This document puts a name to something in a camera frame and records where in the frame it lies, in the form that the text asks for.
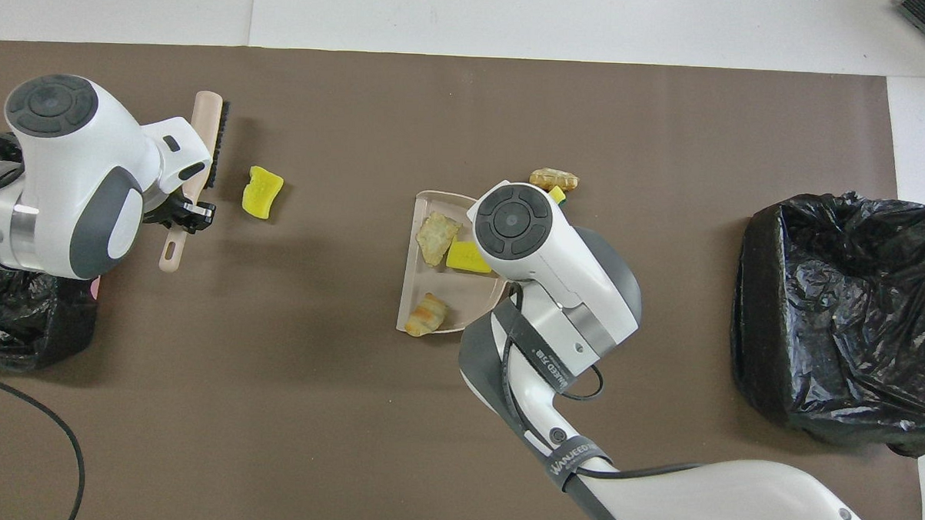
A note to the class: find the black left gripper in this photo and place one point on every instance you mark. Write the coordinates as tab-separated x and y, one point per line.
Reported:
181	210

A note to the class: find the beige brush with black bristles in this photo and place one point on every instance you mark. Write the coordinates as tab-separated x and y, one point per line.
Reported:
206	120

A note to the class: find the pale beige foam chunk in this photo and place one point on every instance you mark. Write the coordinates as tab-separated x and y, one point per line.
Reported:
436	238

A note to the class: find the orange striped foam piece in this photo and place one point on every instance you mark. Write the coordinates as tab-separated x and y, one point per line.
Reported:
427	316

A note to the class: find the notched yellow sponge piece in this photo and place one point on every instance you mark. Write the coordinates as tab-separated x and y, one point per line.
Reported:
469	258

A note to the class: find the beige plastic dustpan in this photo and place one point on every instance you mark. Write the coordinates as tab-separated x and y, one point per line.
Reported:
461	298

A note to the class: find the tan ridged foam piece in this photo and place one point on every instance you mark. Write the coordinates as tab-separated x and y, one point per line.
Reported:
554	178

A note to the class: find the small yellow green sponge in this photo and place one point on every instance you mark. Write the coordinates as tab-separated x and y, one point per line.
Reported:
557	194

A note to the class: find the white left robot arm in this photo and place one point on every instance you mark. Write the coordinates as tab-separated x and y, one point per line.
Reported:
73	177

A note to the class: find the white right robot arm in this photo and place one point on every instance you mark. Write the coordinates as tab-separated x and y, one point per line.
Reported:
555	263

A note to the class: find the black bag lined pink bin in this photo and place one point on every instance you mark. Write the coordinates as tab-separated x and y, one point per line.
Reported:
14	321

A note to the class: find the brown table mat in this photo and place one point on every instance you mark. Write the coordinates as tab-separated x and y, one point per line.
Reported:
310	439

